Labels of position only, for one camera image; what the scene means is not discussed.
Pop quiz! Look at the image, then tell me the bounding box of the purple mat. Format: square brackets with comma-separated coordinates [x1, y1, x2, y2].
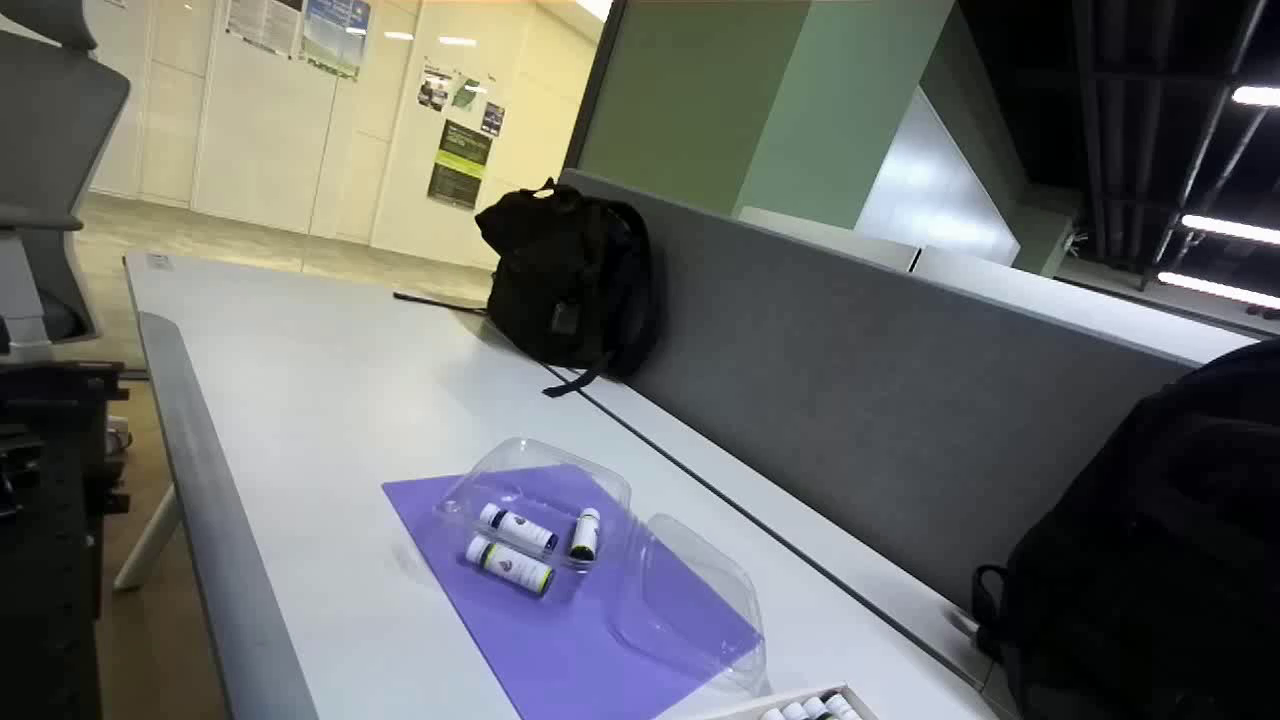
[381, 461, 771, 720]

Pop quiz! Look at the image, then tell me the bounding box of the grey desk partition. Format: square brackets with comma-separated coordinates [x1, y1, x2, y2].
[557, 167, 1260, 648]

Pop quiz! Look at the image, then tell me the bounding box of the pale wall poster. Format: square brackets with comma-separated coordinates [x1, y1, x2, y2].
[219, 0, 306, 65]

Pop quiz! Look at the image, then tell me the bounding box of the blue wall poster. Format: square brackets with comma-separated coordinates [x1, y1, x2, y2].
[298, 0, 378, 82]

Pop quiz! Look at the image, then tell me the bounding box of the white table leg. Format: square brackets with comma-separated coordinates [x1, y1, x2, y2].
[107, 481, 186, 594]

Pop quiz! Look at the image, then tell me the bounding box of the white capped small bottle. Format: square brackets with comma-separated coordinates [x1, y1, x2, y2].
[475, 499, 562, 554]
[461, 533, 557, 598]
[568, 503, 603, 563]

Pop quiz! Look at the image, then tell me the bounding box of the grey office chair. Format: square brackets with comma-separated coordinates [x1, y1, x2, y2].
[0, 0, 136, 351]

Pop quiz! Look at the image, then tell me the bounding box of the green black wall poster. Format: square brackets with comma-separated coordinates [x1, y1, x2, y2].
[423, 114, 497, 215]

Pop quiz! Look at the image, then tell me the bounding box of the black backpack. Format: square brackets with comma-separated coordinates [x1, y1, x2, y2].
[968, 337, 1280, 720]
[393, 175, 659, 399]

